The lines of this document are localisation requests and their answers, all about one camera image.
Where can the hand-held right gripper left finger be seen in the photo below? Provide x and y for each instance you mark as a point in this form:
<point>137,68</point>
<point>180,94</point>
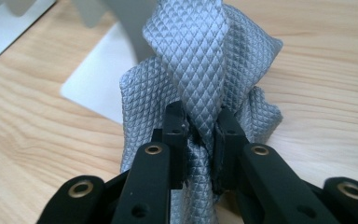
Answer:
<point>149,186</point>

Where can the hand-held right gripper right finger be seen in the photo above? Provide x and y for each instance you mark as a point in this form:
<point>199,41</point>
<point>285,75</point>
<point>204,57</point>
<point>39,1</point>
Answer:
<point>270,186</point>

